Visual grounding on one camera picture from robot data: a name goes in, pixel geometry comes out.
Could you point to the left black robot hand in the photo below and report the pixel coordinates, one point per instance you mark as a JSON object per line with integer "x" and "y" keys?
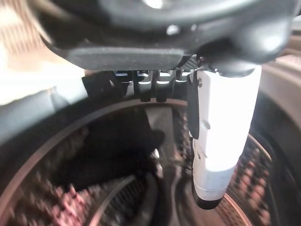
{"x": 164, "y": 35}

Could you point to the black cloth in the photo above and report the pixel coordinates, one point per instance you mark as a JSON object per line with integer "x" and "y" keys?
{"x": 105, "y": 153}

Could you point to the silver front-load washing machine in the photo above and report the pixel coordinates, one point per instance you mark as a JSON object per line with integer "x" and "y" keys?
{"x": 58, "y": 188}

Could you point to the white wicker laundry basket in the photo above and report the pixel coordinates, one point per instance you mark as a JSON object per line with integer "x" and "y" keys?
{"x": 16, "y": 30}

